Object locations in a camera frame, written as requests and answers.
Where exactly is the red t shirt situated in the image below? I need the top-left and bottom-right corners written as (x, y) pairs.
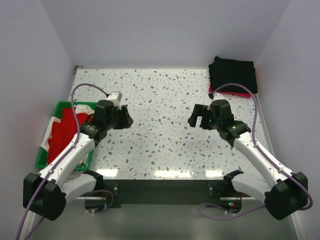
top-left (46, 108), bottom-right (77, 164)

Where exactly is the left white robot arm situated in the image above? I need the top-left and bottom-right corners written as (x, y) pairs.
top-left (22, 100), bottom-right (134, 221)

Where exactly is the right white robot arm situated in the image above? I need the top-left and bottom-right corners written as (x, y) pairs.
top-left (187, 99), bottom-right (313, 220)

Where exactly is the pink folded t shirt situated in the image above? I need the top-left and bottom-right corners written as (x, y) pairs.
top-left (219, 91), bottom-right (251, 99)

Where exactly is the white t shirt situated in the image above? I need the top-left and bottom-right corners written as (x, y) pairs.
top-left (39, 103), bottom-right (97, 170)

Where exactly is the black folded t shirt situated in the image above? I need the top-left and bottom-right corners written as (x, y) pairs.
top-left (208, 56), bottom-right (258, 94)

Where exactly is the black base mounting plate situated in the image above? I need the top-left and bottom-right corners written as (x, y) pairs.
top-left (84, 179), bottom-right (248, 213)

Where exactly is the green plastic basket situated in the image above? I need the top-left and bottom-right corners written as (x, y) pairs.
top-left (36, 100), bottom-right (99, 172)

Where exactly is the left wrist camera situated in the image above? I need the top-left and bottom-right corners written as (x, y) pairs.
top-left (106, 91), bottom-right (123, 103)

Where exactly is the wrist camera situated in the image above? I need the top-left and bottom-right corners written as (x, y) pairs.
top-left (106, 91), bottom-right (123, 103)
top-left (208, 92), bottom-right (225, 101)

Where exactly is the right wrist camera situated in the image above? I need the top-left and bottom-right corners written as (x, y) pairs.
top-left (208, 92), bottom-right (225, 101)

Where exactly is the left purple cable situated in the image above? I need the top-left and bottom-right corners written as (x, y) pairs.
top-left (15, 83), bottom-right (111, 240)

